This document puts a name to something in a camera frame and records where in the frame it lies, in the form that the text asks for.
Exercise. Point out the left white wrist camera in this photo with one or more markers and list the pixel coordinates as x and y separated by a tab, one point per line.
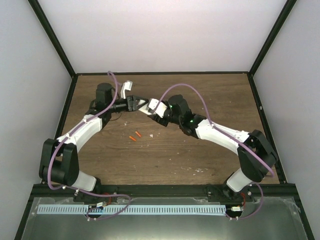
126	86

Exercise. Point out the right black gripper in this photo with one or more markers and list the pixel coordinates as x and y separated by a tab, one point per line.
156	118

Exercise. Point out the metal front plate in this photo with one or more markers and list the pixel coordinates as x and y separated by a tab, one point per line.
274	218

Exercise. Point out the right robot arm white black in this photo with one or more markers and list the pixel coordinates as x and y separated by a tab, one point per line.
255	153

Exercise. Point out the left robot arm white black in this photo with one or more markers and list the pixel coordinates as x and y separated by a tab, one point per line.
59	161

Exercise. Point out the black aluminium frame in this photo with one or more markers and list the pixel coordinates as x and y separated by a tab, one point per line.
282	188

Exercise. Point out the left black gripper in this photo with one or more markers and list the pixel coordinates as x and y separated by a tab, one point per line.
131	103

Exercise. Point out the white remote control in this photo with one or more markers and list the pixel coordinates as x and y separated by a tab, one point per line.
145	111

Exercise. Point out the light blue slotted cable duct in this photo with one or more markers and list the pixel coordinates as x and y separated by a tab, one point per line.
78	209

